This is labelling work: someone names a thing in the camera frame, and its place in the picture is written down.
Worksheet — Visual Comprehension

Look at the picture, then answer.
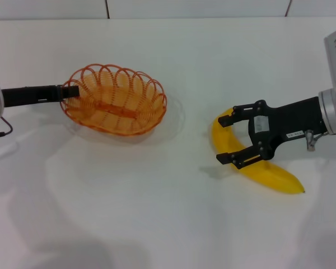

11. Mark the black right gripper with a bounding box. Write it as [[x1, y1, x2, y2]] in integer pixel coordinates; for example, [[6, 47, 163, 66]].
[[216, 96, 328, 170]]

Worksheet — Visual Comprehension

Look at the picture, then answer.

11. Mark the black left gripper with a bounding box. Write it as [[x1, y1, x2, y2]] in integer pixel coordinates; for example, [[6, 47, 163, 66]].
[[1, 85, 81, 109]]

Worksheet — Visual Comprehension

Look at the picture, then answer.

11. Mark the yellow banana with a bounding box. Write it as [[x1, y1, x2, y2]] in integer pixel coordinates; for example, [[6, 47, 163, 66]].
[[211, 108, 306, 195]]

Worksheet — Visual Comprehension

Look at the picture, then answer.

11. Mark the orange wire basket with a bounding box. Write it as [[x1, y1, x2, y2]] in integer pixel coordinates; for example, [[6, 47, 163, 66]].
[[59, 63, 168, 138]]

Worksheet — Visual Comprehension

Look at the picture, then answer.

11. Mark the thin cable with metal plug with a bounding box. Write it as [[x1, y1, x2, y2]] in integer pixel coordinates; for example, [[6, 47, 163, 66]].
[[304, 129, 326, 152]]

